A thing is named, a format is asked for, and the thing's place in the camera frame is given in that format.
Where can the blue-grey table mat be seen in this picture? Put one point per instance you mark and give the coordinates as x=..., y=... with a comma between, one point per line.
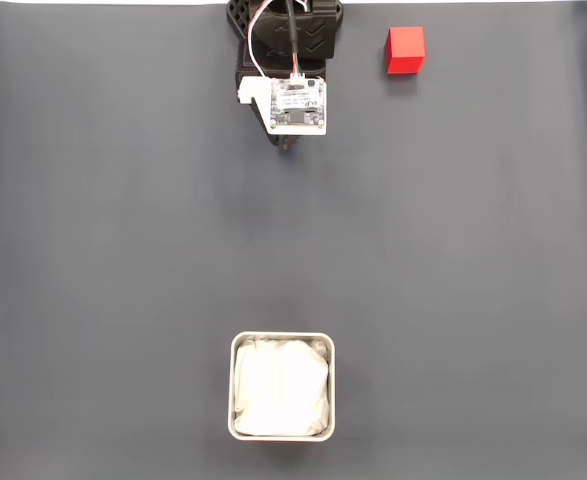
x=123, y=200

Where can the white square box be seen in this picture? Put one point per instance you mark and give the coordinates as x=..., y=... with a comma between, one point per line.
x=231, y=385

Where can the white crumpled cloth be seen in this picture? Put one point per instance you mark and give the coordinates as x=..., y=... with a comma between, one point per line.
x=280, y=390

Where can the red cube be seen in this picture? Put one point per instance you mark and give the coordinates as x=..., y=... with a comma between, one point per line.
x=405, y=50

